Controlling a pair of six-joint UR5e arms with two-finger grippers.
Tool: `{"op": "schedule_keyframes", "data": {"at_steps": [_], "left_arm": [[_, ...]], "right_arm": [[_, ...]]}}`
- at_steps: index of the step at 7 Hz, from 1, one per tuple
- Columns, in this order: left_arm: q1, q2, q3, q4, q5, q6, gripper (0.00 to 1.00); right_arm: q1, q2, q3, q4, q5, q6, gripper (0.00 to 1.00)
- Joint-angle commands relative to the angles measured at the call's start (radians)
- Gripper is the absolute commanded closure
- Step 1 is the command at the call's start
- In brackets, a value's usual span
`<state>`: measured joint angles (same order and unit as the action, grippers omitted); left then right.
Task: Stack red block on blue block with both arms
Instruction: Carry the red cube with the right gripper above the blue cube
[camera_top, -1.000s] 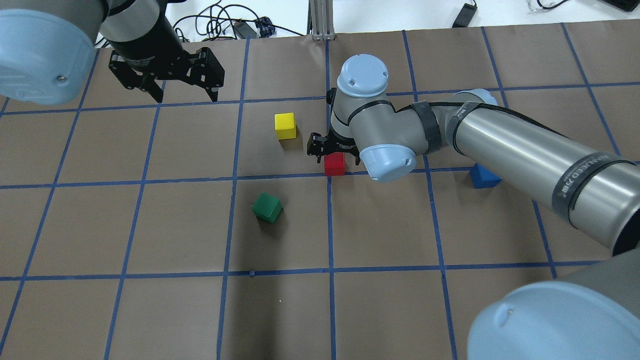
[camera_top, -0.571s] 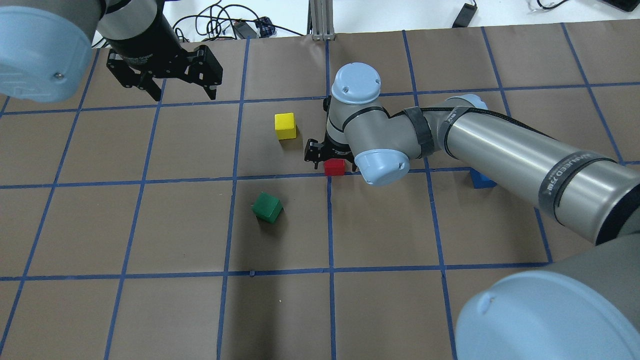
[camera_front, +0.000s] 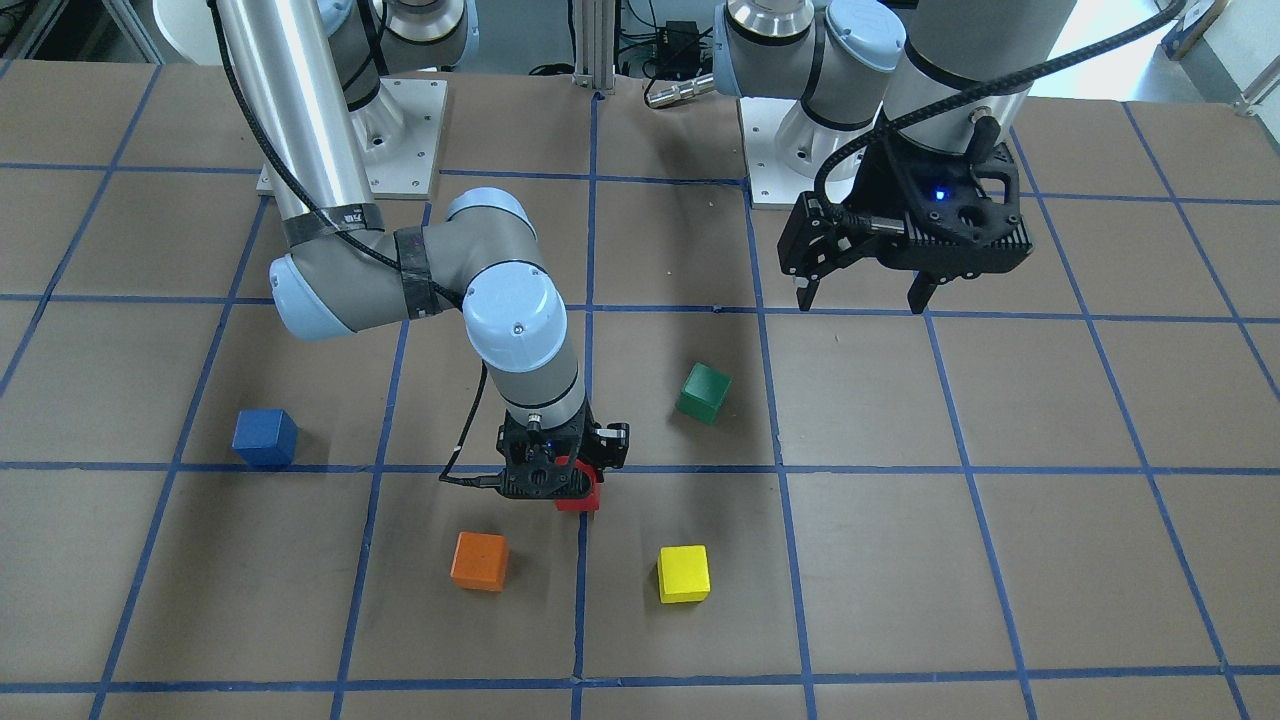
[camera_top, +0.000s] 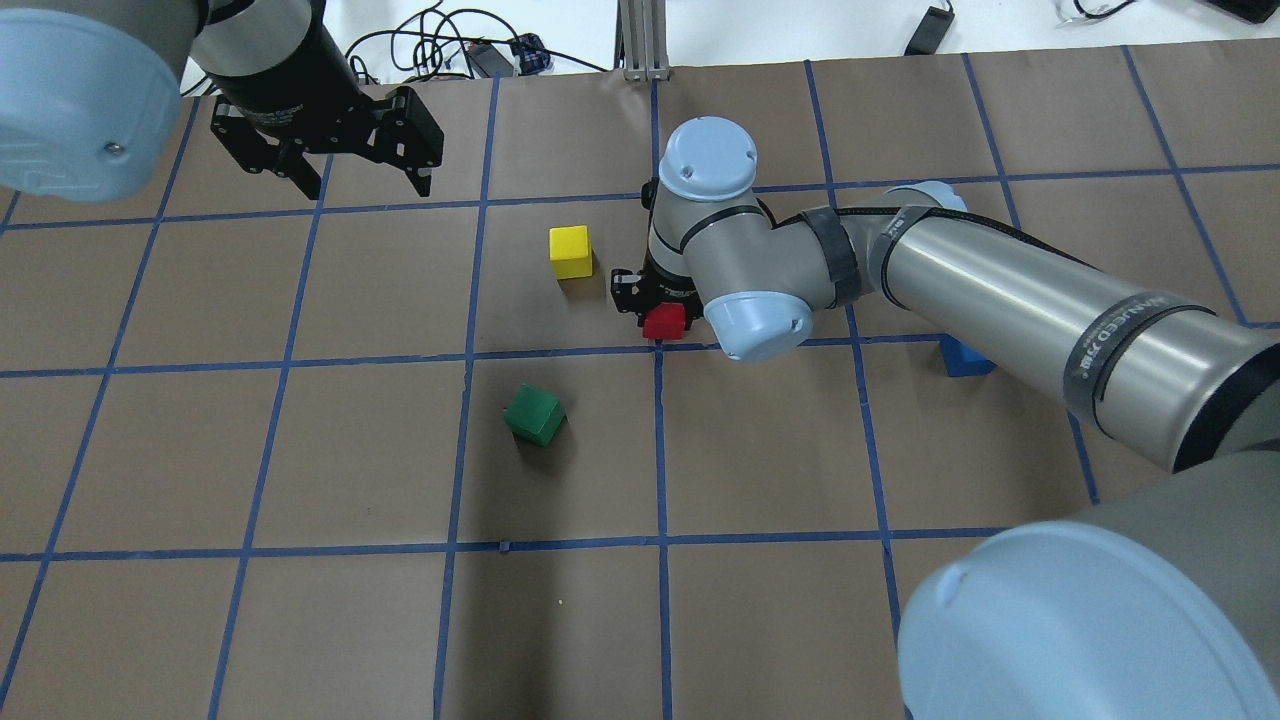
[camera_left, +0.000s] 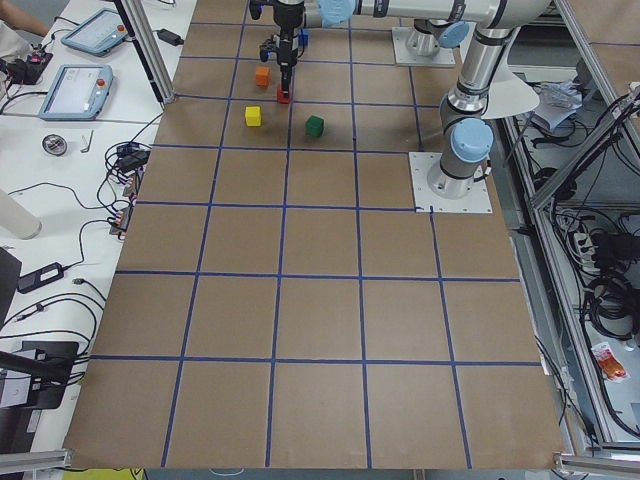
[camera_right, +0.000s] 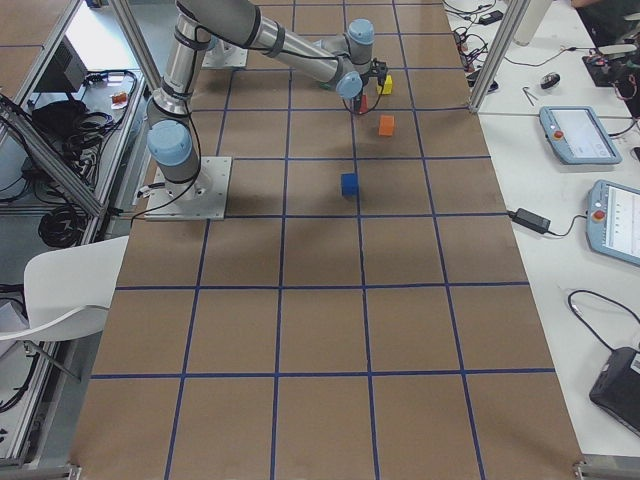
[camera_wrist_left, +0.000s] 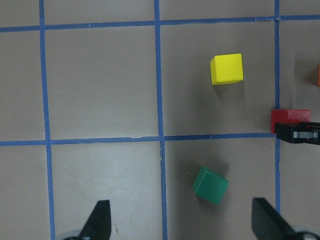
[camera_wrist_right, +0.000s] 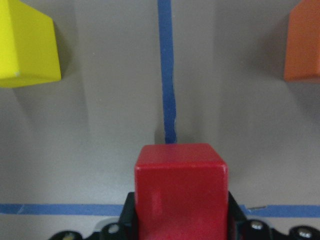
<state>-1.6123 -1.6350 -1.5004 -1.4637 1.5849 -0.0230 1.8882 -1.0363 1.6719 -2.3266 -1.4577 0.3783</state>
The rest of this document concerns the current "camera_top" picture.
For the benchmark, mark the red wooden block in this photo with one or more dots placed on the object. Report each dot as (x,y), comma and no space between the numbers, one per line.
(665,323)

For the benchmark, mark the black power adapter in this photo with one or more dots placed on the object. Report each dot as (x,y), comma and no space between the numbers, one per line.
(930,31)

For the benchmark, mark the aluminium frame post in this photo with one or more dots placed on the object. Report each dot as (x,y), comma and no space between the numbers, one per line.
(640,41)

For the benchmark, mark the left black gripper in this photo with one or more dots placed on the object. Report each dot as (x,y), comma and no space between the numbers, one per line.
(283,82)

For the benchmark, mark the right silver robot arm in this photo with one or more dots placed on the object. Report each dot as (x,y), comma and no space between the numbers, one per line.
(1159,605)

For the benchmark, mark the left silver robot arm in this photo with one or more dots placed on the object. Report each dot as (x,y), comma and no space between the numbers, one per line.
(90,91)

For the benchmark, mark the yellow wooden block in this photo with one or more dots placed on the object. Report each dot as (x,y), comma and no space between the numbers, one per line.
(570,252)

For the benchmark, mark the green wooden block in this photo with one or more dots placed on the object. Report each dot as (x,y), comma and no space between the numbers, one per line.
(534,415)

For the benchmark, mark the blue wooden block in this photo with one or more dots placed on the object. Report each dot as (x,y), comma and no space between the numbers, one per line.
(962,361)

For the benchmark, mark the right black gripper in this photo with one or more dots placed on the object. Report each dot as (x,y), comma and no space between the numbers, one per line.
(664,290)

